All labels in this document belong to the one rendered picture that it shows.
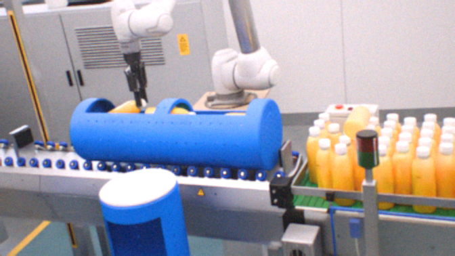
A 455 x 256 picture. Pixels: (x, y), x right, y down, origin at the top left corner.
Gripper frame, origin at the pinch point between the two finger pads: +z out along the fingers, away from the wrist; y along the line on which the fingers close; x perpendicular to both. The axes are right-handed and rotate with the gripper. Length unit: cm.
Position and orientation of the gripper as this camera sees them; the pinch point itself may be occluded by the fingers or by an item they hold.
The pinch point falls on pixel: (140, 97)
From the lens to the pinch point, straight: 238.2
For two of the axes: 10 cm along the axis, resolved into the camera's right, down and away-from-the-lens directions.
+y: -3.8, 3.6, -8.5
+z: 1.3, 9.3, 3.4
